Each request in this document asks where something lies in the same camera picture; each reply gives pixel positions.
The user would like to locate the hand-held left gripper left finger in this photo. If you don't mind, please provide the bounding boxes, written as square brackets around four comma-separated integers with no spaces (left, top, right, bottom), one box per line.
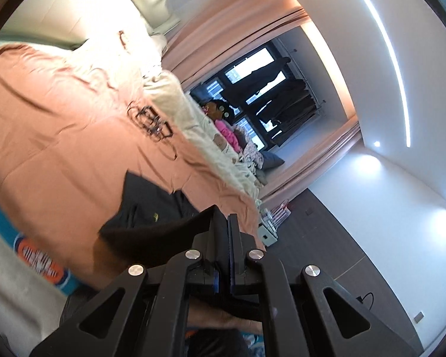
[30,206,229,357]

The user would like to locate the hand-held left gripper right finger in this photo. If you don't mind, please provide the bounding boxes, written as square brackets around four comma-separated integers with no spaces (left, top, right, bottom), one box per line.
[227,214,426,357]

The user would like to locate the black jacket with yellow logo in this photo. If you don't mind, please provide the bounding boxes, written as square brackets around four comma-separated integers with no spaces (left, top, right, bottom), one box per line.
[98,170,263,322]

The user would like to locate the white nightstand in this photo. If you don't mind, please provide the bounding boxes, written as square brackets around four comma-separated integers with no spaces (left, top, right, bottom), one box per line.
[258,214,280,247]

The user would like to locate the striped gift bag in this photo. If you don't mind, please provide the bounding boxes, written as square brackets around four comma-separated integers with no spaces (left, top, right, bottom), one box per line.
[271,199,293,224]

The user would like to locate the grey pillow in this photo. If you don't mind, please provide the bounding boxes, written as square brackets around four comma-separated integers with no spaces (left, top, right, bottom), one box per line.
[260,151,285,170]

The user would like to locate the pink cloth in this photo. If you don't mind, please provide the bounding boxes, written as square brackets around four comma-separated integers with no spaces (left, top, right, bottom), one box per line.
[213,118,243,153]

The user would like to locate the cream duvet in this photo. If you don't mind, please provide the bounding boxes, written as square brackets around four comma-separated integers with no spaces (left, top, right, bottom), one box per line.
[145,71,263,202]

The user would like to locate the pink curtain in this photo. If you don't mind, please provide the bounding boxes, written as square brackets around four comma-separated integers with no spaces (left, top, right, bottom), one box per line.
[262,124,363,202]
[161,7,310,90]

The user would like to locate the black hangers bundle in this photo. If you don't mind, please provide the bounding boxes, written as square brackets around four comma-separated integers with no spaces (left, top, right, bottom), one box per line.
[126,100,179,160]

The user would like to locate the black plush toy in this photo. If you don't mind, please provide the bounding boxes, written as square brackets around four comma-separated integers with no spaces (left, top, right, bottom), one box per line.
[201,98,235,120]

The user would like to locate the dark hanging garments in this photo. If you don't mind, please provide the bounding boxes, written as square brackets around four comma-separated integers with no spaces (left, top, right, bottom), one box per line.
[258,78,323,139]

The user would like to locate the black hanging coat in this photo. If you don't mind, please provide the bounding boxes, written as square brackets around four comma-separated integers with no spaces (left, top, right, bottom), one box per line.
[241,57,292,94]

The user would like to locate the dark framed window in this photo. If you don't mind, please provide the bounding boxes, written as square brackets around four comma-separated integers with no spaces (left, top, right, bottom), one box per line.
[189,43,295,154]

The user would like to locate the bed with orange sheet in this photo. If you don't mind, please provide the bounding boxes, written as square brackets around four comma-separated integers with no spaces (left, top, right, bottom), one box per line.
[0,45,276,335]

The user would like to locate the ceiling light strip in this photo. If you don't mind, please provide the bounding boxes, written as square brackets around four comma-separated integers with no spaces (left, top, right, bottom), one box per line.
[349,0,412,148]

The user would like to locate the cream upholstered headboard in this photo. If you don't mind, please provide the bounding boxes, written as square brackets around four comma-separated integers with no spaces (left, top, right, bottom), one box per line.
[0,0,172,50]

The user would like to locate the thin black cable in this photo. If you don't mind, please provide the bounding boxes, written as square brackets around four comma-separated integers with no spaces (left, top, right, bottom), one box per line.
[357,292,375,310]

